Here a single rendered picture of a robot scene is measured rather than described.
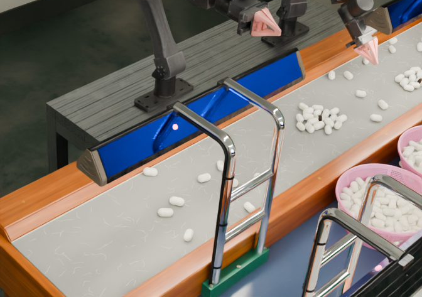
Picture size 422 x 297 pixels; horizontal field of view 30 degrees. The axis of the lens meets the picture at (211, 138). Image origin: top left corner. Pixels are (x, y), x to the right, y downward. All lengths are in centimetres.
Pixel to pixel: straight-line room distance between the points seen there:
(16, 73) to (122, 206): 193
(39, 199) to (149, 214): 27
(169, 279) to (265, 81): 49
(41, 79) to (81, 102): 133
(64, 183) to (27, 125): 149
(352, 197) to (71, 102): 89
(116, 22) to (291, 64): 241
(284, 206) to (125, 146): 54
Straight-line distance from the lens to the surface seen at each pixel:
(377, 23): 218
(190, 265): 177
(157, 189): 199
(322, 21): 297
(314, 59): 253
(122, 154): 154
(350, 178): 211
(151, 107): 237
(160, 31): 232
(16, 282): 188
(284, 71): 184
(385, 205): 209
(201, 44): 272
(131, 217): 191
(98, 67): 381
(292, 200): 197
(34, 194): 194
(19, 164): 324
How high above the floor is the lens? 205
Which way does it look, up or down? 37 degrees down
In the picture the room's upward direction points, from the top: 6 degrees clockwise
